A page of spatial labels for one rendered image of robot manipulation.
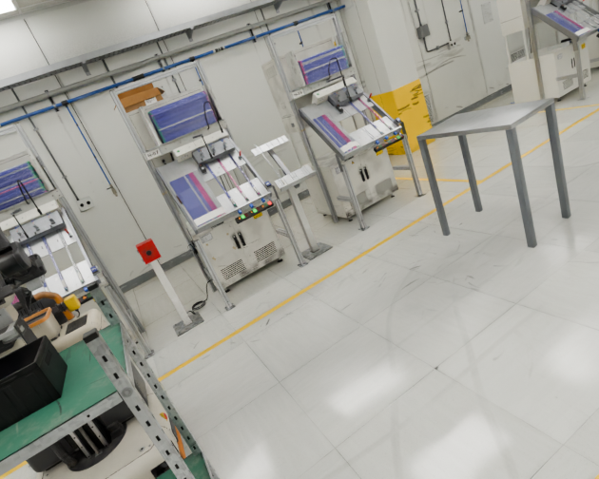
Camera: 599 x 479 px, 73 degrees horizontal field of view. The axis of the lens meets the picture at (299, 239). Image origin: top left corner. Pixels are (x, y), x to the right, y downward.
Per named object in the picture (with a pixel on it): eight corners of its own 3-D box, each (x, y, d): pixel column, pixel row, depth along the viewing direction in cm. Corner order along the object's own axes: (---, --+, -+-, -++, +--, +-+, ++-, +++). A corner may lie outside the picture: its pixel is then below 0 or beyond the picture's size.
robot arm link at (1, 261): (24, 255, 143) (8, 261, 141) (9, 243, 133) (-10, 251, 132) (32, 276, 140) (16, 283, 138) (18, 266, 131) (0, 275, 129)
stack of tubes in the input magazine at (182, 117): (219, 120, 350) (205, 89, 341) (164, 143, 333) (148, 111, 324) (215, 122, 361) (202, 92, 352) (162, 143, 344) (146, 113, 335)
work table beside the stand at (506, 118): (533, 248, 252) (511, 124, 225) (443, 235, 312) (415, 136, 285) (570, 216, 270) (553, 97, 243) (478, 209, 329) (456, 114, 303)
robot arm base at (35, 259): (38, 253, 150) (5, 269, 146) (28, 245, 143) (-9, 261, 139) (48, 273, 148) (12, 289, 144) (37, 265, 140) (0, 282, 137)
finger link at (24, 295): (32, 311, 112) (18, 281, 113) (6, 324, 110) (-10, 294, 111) (43, 313, 118) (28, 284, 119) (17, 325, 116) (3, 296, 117)
